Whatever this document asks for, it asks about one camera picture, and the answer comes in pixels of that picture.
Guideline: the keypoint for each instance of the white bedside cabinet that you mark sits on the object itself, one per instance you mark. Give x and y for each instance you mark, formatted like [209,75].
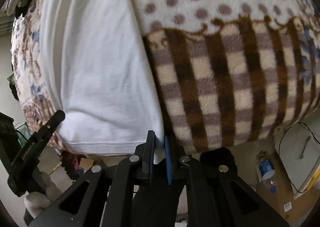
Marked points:
[298,149]

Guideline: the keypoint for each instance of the floral fleece bed blanket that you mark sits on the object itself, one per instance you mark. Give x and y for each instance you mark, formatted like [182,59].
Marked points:
[225,71]

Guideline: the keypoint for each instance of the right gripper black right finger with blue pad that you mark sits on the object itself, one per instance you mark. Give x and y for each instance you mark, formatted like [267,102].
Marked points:
[216,195]

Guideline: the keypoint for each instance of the cardboard box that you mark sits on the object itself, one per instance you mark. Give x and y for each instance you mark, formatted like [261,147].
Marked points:
[293,210]

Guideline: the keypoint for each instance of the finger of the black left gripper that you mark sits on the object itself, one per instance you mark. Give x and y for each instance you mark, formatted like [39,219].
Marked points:
[37,139]

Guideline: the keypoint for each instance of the white t-shirt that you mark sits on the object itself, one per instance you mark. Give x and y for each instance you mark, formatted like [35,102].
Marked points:
[96,70]

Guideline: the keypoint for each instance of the teal plastic crate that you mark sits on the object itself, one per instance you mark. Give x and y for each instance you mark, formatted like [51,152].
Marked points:
[23,133]

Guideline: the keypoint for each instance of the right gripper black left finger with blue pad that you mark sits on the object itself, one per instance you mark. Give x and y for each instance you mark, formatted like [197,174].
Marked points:
[102,196]

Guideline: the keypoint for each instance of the plastic water bottle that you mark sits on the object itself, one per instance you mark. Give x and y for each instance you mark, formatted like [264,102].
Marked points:
[268,174]

